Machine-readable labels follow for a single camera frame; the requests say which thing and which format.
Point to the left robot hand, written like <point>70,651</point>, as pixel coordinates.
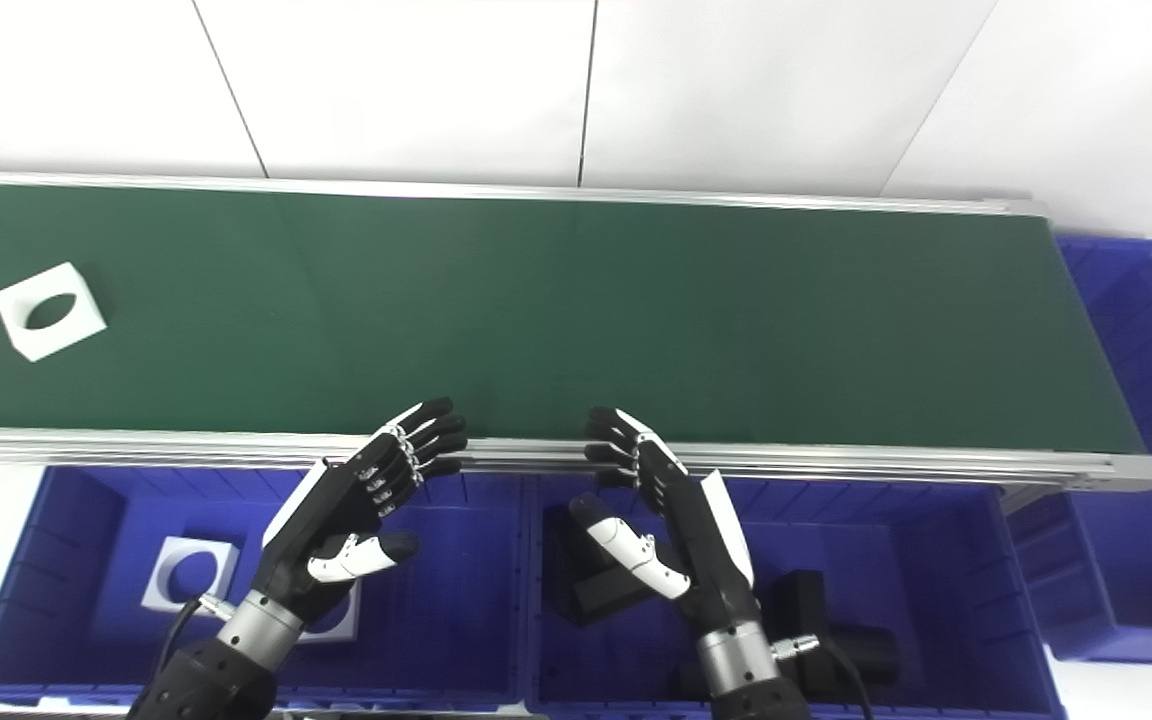
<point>336,510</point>

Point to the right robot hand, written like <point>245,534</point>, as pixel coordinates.
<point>696,540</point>

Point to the white square part round hole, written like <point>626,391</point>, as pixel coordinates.
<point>158,590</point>
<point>14,318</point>
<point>346,628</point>

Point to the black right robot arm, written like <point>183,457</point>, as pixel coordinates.
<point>736,660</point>

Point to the upright black block part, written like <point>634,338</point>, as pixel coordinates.
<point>564,560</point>

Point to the blue bin with white parts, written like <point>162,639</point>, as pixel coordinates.
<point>456,600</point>

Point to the black cylinder part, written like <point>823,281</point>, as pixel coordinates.
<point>871,650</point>

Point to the blue bin with black parts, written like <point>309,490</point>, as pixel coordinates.
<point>936,580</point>

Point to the blue plastic bin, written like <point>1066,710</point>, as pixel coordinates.
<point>1136,320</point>

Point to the green conveyor belt aluminium frame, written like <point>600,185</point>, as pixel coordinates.
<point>576,320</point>

